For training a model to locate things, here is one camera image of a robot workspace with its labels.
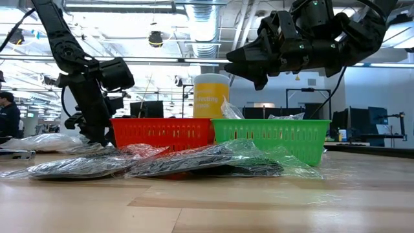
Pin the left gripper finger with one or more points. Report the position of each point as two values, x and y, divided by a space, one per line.
88 136
103 136

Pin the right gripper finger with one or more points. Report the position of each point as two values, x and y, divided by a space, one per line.
249 72
252 53

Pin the clear crinkled plastic bag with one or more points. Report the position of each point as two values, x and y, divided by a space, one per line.
231 111

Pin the bagged white cotton balls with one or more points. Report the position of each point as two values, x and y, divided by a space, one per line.
42 142

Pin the bagged white cotton pads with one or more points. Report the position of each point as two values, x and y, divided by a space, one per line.
286 116

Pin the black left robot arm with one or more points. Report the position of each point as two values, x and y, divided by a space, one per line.
61 39

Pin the white building pillar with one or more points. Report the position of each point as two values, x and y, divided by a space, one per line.
66 123

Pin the yellow hanging pendant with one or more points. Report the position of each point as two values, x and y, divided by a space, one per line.
297 78

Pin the yellow disinfecting wipes canister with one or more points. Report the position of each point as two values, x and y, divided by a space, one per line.
210 97

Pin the black computer monitor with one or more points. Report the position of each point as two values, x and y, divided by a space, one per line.
147 110

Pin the red plastic slotted basket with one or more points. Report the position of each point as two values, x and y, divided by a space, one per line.
161 132

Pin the green plastic slotted basket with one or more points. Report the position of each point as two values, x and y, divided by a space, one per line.
275 139

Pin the person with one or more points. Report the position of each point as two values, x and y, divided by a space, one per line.
9 119

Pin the white bottle blue label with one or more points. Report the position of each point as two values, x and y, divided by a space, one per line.
343 134

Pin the black ceiling device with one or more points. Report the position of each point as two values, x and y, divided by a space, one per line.
15 35
156 39

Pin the black metal frame stand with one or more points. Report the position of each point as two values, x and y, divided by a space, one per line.
307 89

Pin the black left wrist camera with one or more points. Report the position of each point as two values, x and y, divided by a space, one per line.
116 74

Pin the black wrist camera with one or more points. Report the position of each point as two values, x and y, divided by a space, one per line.
315 16
116 74

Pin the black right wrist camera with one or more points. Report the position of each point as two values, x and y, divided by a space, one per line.
315 16

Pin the silver ribbed ventilation duct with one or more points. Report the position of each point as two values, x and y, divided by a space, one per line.
203 26

